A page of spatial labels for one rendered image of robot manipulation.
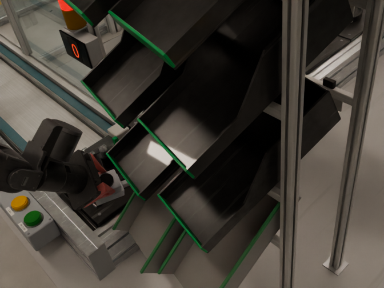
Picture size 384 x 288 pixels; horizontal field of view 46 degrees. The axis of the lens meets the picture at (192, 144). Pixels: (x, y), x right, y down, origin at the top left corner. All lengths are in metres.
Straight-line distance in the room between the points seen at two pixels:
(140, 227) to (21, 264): 0.36
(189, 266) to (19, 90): 1.02
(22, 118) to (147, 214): 0.72
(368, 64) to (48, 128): 0.51
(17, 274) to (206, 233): 0.61
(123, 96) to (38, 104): 0.91
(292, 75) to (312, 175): 0.73
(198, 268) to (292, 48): 0.49
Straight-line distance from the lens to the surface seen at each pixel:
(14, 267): 1.20
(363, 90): 0.71
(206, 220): 0.70
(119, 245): 1.06
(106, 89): 0.72
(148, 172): 0.78
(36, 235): 1.12
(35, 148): 0.80
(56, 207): 1.14
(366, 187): 1.22
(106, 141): 1.24
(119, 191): 0.98
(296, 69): 0.51
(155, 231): 0.92
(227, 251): 0.82
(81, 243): 1.04
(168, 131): 0.61
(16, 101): 1.63
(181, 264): 0.89
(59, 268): 1.15
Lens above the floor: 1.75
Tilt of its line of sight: 42 degrees down
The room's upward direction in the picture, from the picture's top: 10 degrees counter-clockwise
